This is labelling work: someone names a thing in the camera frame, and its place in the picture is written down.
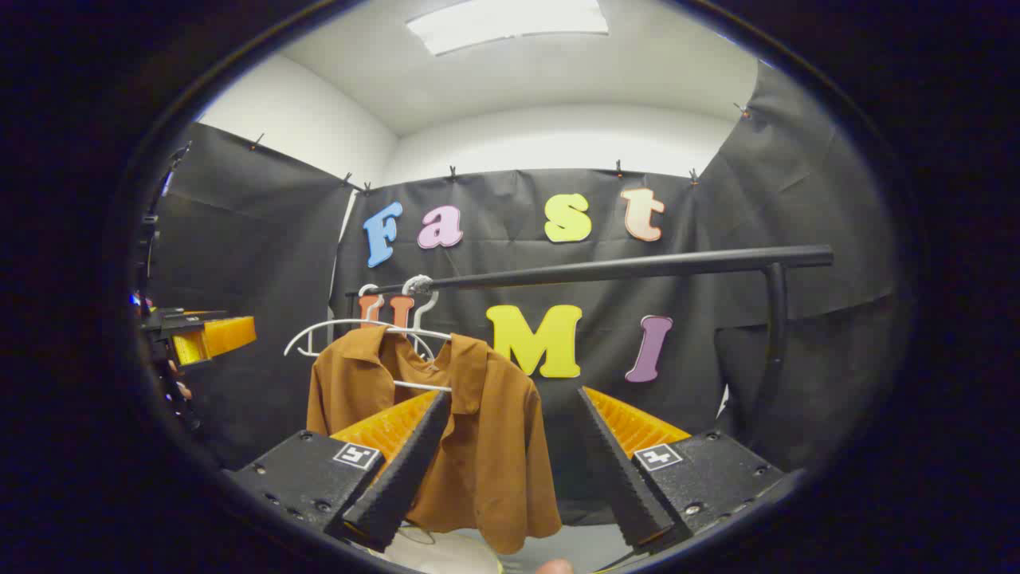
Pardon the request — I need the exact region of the brown shirt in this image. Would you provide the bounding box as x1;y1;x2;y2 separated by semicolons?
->
307;325;563;555

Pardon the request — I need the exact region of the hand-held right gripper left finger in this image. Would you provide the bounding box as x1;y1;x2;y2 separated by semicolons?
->
226;389;453;553

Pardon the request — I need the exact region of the black clothes rack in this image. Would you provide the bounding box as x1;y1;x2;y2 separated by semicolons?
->
345;245;834;455

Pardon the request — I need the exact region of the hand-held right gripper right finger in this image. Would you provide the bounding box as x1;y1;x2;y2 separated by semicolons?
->
575;386;790;556

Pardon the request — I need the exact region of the white laundry hamper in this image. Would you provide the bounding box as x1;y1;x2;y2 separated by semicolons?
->
375;526;504;574

